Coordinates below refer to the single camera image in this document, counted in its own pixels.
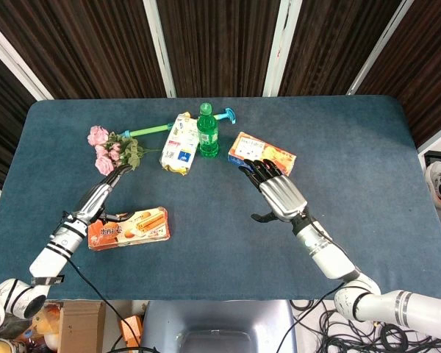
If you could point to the blue table cloth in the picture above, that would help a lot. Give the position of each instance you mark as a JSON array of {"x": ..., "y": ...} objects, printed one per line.
[{"x": 220, "y": 239}]

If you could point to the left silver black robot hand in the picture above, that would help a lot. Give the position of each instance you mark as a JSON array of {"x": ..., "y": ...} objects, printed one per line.
[{"x": 95, "y": 196}]

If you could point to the pink artificial rose bouquet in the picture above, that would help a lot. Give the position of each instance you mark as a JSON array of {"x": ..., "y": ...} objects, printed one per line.
[{"x": 112, "y": 150}]

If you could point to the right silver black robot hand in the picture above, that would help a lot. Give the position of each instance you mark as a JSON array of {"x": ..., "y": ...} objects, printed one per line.
[{"x": 283, "y": 195}]

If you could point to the white yellow snack bag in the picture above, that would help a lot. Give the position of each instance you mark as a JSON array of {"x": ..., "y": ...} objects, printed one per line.
[{"x": 178, "y": 145}]

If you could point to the orange wafer biscuit box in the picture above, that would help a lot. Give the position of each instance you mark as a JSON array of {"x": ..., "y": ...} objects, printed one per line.
[{"x": 130, "y": 228}]

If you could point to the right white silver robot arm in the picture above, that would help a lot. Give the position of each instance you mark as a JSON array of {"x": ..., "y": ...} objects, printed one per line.
[{"x": 353, "y": 279}]

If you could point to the white orange sneaker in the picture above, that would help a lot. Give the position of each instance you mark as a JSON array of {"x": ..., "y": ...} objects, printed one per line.
[{"x": 438, "y": 184}]

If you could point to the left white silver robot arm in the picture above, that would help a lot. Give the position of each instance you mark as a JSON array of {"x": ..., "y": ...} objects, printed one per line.
[{"x": 40, "y": 257}]

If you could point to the green plastic soda bottle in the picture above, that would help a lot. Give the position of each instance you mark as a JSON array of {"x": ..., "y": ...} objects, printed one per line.
[{"x": 207, "y": 134}]

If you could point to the grey plastic chair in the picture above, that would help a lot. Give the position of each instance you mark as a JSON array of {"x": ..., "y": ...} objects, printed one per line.
[{"x": 218, "y": 327}]

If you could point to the orange wooden block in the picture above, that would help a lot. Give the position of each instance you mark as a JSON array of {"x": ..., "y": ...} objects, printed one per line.
[{"x": 128, "y": 331}]

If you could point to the green blue toy water pump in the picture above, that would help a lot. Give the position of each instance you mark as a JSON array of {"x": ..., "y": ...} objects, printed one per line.
[{"x": 147, "y": 130}]

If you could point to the yellow plush toy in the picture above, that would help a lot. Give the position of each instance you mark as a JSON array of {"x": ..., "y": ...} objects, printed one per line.
[{"x": 46, "y": 323}]

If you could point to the blue orange cookie box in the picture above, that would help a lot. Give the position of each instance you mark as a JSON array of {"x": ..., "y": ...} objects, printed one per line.
[{"x": 261, "y": 150}]

